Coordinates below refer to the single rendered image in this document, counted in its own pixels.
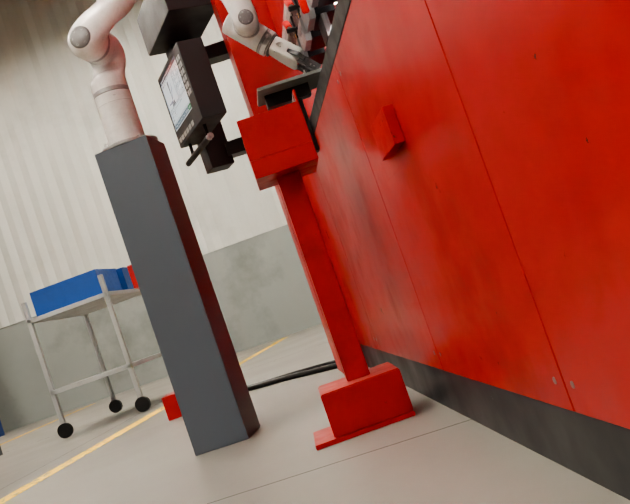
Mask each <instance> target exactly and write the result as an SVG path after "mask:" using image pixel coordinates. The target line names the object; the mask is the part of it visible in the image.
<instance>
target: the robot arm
mask: <svg viewBox="0 0 630 504"><path fill-rule="evenodd" d="M136 1H137V0H97V1H96V2H95V3H94V4H93V5H92V6H91V7H90V8H89V9H88V10H86V11H85V12H84V13H83V14H82V15H81V16H80V17H79V18H78V19H77V20H76V22H75V23H74V24H73V26H72V27H71V29H70V31H69V34H68V45H69V48H70V50H71V51H72V52H73V54H74V55H76V56H77V57H79V58H80V59H83V60H85V61H87V62H89V63H90V64H91V66H92V68H93V73H94V77H93V79H92V81H91V84H90V88H91V92H92V95H93V98H94V101H95V104H96V107H97V110H98V113H99V116H100V119H101V122H102V125H103V128H104V131H105V134H106V137H107V140H108V142H107V144H106V143H105V144H104V148H103V150H102V152H103V151H106V150H108V149H111V148H113V147H116V146H118V145H121V144H124V143H126V142H129V141H131V140H134V139H136V138H139V137H142V136H144V135H145V133H144V130H143V127H142V124H141V121H140V118H139V115H138V112H137V109H136V106H135V104H134V101H133V98H132V95H131V92H130V89H129V86H128V83H127V80H126V77H125V68H126V56H125V52H124V49H123V47H122V45H121V43H120V41H119V40H118V39H117V38H116V37H115V36H114V35H113V34H111V33H110V31H111V29H112V28H113V27H114V26H115V25H116V23H117V22H119V21H120V20H121V19H122V18H124V17H125V16H126V15H127V14H128V13H129V12H130V10H131V9H132V7H133V6H134V4H135V2H136ZM220 1H222V3H223V4H224V6H225V7H226V9H227V11H228V13H229V14H228V15H227V17H226V19H225V21H224V23H223V27H222V32H223V33H224V34H225V35H227V36H229V37H231V38H232V39H234V40H236V41H238V42H239V43H241V44H243V45H245V46H246V47H248V48H250V49H252V50H253V51H255V52H257V53H258V54H260V55H262V56H265V55H266V56H267V57H268V56H269V55H270V56H272V57H273V58H275V59H276V60H278V61H279V62H281V63H283V64H284V65H286V66H288V67H289V68H291V69H293V70H296V69H297V70H299V71H301V72H304V70H305V73H307V72H310V71H313V70H316V69H319V68H320V67H321V64H319V63H317V62H315V61H314V60H312V59H310V58H309V57H307V56H305V55H304V51H303V49H302V48H300V47H298V46H296V45H294V44H292V43H290V42H288V41H286V40H284V39H282V38H280V37H279V36H278V35H276V32H274V31H273V30H271V29H269V28H267V27H266V26H264V25H262V24H261V23H259V21H258V16H257V13H256V11H255V8H254V6H253V4H252V2H251V0H220ZM298 63H299V65H298Z"/></svg>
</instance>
